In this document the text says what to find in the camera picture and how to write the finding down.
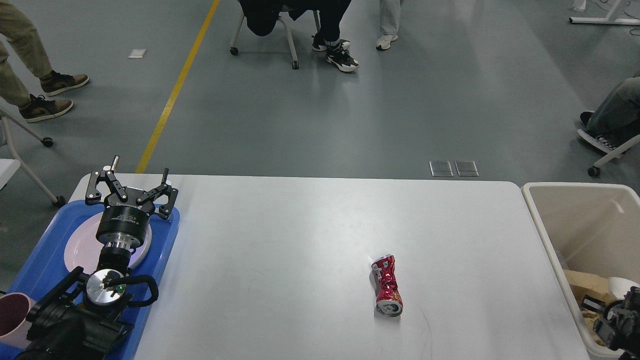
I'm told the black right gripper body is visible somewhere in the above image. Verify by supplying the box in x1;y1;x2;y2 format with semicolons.
593;286;640;356

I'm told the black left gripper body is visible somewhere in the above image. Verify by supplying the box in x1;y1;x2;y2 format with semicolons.
95;197;156;249

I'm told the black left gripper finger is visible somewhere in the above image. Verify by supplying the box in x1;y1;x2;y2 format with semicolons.
85;155;131;208
136;168;179;221

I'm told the brown paper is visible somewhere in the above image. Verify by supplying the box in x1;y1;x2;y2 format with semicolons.
581;309;601;338

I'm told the brown paper bag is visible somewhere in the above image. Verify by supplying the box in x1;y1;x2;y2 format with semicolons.
563;269;616;306

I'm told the white paper cup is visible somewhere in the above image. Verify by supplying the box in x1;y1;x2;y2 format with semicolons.
608;276;640;301

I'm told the pink plate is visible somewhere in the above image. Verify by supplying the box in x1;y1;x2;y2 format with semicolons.
64;213;153;274

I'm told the crushed red soda can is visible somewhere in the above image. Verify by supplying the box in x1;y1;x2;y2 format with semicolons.
370;254;403;317

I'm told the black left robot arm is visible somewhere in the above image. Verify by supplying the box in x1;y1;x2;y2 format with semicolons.
17;156;179;360

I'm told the beige plastic bin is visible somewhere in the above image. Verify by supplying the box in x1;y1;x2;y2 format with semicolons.
521;182;640;360

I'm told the blue plastic tray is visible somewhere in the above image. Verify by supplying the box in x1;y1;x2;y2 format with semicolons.
7;200;181;360

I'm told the white chair left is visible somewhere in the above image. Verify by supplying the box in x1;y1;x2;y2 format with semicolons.
0;107;67;208

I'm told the white chair leg far right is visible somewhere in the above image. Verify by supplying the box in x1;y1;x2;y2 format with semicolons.
587;134;640;177

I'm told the pink cup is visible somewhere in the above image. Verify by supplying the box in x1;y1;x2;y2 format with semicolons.
0;292;35;350

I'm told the white office chair right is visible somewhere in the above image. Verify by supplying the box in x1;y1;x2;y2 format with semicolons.
229;10;300;71

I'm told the right floor outlet cover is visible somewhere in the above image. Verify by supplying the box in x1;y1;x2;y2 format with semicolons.
454;161;480;177

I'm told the floor outlet cover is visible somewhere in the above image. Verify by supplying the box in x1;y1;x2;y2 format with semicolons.
429;161;454;177
454;161;480;177

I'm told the seated person far right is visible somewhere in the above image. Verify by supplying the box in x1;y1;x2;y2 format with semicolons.
577;71;640;154

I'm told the left floor outlet cover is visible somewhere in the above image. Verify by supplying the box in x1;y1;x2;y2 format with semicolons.
429;161;454;177

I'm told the person in black sneakers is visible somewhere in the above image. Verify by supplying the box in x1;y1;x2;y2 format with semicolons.
239;0;360;73

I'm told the white desk base far right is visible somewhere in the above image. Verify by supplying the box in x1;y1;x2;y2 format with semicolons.
568;0;640;27

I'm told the person in grey trousers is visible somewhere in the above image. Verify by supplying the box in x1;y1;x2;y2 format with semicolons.
375;0;404;51

